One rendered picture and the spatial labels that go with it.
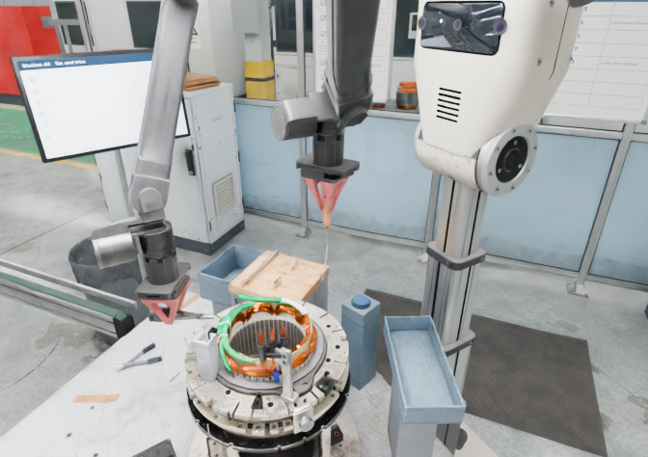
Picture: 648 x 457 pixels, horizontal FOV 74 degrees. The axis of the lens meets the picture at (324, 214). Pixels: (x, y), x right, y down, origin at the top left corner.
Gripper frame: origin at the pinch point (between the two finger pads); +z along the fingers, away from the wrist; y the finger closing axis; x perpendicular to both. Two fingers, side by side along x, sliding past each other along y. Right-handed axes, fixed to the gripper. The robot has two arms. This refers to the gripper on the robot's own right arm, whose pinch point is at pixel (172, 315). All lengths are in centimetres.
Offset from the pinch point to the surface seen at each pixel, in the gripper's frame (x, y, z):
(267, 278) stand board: 12.6, -28.2, 9.8
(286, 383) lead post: 24.5, 12.3, 2.4
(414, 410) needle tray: 46.5, 9.1, 10.5
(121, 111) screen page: -50, -83, -20
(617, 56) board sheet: 167, -183, -31
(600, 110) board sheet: 167, -184, -3
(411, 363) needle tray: 47.8, -5.3, 13.8
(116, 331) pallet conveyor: -45, -45, 46
